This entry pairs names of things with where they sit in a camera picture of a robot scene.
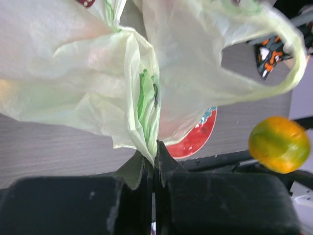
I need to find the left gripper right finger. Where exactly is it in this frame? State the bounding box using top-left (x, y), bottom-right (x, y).
top-left (155, 141), bottom-right (301, 235)

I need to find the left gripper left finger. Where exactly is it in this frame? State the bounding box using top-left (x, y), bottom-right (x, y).
top-left (0, 152), bottom-right (153, 235)

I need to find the fake orange green mango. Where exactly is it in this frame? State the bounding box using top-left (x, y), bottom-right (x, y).
top-left (248, 116), bottom-right (311, 174)

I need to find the translucent plastic bag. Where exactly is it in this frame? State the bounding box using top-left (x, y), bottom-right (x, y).
top-left (0, 0), bottom-right (306, 163)

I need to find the red and teal plate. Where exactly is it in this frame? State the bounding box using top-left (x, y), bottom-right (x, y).
top-left (158, 106), bottom-right (217, 159)

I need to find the orange grey patterned garment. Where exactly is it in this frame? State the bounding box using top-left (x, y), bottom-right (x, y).
top-left (254, 22), bottom-right (313, 80)

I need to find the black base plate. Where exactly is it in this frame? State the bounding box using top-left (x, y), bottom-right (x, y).
top-left (179, 117), bottom-right (313, 189)

